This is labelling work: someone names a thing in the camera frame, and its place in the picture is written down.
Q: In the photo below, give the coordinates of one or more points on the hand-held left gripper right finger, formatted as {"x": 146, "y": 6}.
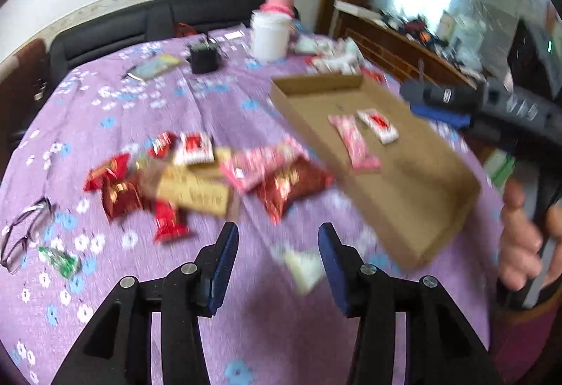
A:
{"x": 333, "y": 271}

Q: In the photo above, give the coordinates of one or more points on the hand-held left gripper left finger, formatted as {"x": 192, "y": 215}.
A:
{"x": 224, "y": 266}

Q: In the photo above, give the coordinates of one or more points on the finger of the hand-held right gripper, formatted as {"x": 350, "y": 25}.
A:
{"x": 439, "y": 93}
{"x": 441, "y": 116}

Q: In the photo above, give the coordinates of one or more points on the pale candy wrapper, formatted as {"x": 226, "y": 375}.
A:
{"x": 303, "y": 273}

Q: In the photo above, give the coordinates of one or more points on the shallow cardboard box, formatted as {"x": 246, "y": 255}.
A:
{"x": 417, "y": 174}

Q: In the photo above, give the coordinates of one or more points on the red gold candy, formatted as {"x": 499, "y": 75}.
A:
{"x": 169, "y": 222}

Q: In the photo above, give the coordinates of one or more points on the dark red snack packet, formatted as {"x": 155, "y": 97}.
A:
{"x": 289, "y": 187}

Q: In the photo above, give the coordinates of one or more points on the pink snack packet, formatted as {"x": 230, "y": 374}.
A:
{"x": 259, "y": 163}
{"x": 355, "y": 143}

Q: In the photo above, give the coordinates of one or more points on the white red snack packet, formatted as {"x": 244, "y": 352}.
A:
{"x": 380, "y": 126}
{"x": 193, "y": 148}

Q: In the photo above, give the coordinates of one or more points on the red gold snack packet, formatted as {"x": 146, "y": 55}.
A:
{"x": 120, "y": 198}

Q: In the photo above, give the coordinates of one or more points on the green candy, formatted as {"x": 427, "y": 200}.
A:
{"x": 59, "y": 261}

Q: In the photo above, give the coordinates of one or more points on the person's right hand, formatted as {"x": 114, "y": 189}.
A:
{"x": 518, "y": 244}

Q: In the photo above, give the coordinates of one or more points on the green white box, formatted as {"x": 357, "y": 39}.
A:
{"x": 500, "y": 170}

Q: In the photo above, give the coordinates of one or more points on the wooden brick-pattern cabinet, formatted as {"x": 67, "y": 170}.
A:
{"x": 395, "y": 47}

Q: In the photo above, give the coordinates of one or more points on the red foil packet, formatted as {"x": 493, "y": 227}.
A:
{"x": 375, "y": 75}

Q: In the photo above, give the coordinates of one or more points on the red black tool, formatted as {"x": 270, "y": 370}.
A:
{"x": 412, "y": 27}

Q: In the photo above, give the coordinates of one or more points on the white flat box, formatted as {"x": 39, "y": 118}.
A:
{"x": 351, "y": 8}

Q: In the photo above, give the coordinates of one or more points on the clear plastic bag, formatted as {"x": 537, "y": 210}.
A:
{"x": 298, "y": 26}

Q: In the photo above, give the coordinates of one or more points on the purple floral tablecloth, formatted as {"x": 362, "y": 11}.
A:
{"x": 153, "y": 113}

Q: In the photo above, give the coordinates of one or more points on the white jar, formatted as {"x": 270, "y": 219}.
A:
{"x": 270, "y": 38}

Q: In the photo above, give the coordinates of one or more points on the eyeglasses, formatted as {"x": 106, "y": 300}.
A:
{"x": 26, "y": 218}

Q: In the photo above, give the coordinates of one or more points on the black cup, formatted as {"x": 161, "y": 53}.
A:
{"x": 203, "y": 60}

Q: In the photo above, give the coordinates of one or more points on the smartphone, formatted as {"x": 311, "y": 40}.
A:
{"x": 153, "y": 67}

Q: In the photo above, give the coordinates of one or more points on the red cloth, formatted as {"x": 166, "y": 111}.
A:
{"x": 184, "y": 29}

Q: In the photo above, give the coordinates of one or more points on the black sofa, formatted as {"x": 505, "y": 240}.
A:
{"x": 109, "y": 32}

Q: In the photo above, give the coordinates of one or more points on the brown chair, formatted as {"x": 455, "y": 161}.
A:
{"x": 26, "y": 73}

